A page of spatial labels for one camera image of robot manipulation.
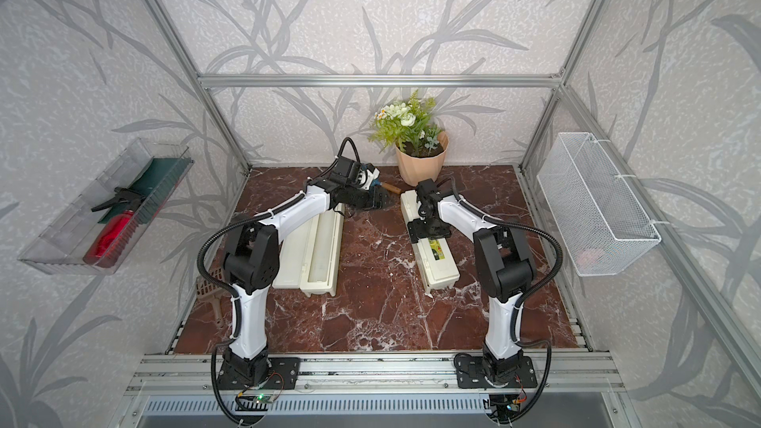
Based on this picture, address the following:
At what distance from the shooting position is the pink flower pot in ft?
3.38

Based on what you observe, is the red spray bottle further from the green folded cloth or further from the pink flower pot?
the pink flower pot

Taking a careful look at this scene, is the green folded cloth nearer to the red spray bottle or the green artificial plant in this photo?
the red spray bottle

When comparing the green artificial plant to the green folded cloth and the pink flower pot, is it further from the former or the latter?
the green folded cloth

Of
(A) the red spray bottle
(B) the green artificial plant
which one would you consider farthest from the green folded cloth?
(B) the green artificial plant

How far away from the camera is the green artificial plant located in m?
0.95

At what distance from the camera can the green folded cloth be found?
65 centimetres

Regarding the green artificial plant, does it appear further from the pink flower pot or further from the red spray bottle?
the red spray bottle

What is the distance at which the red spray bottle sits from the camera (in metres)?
0.57
